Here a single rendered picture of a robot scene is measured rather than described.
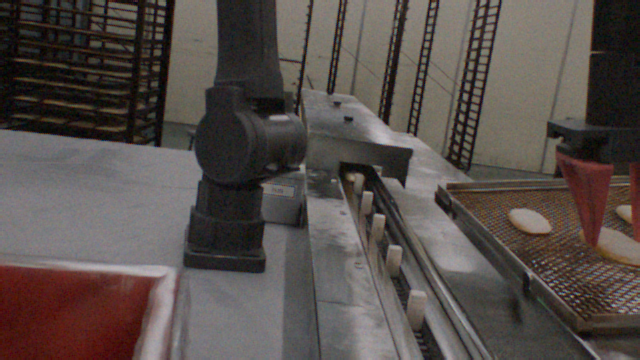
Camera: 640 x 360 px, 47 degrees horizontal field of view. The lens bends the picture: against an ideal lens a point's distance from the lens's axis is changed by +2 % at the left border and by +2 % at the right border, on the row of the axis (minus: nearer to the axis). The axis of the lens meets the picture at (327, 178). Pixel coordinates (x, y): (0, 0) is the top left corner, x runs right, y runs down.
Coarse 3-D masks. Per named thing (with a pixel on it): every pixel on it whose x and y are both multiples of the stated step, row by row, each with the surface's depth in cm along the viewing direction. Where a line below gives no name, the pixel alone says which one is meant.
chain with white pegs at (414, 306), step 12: (312, 84) 427; (360, 180) 116; (360, 192) 116; (372, 192) 103; (360, 204) 109; (372, 228) 90; (384, 252) 84; (396, 252) 75; (384, 264) 79; (396, 264) 75; (396, 276) 75; (396, 288) 71; (408, 300) 68; (420, 300) 61; (408, 312) 61; (420, 312) 61; (420, 324) 61; (420, 336) 60; (420, 348) 58
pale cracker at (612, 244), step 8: (608, 232) 61; (616, 232) 61; (584, 240) 61; (600, 240) 59; (608, 240) 59; (616, 240) 59; (624, 240) 59; (632, 240) 59; (592, 248) 60; (600, 248) 58; (608, 248) 57; (616, 248) 57; (624, 248) 57; (632, 248) 57; (608, 256) 57; (616, 256) 56; (624, 256) 56; (632, 256) 56; (624, 264) 55; (632, 264) 55
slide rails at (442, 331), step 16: (368, 176) 128; (352, 192) 111; (352, 208) 100; (384, 208) 103; (368, 224) 92; (384, 224) 93; (368, 240) 84; (400, 240) 86; (368, 256) 77; (384, 272) 72; (416, 272) 74; (384, 288) 67; (416, 288) 69; (384, 304) 63; (400, 304) 64; (432, 304) 65; (400, 320) 60; (432, 320) 61; (448, 320) 62; (400, 336) 56; (432, 336) 58; (448, 336) 58; (416, 352) 54; (448, 352) 55; (464, 352) 55
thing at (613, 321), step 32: (448, 192) 100; (544, 192) 100; (608, 192) 98; (480, 224) 78; (512, 224) 83; (608, 224) 82; (512, 256) 67; (576, 256) 70; (544, 288) 59; (576, 288) 61; (576, 320) 52; (608, 320) 52
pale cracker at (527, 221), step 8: (512, 216) 83; (520, 216) 82; (528, 216) 82; (536, 216) 82; (520, 224) 80; (528, 224) 79; (536, 224) 79; (544, 224) 79; (528, 232) 78; (536, 232) 78; (544, 232) 78
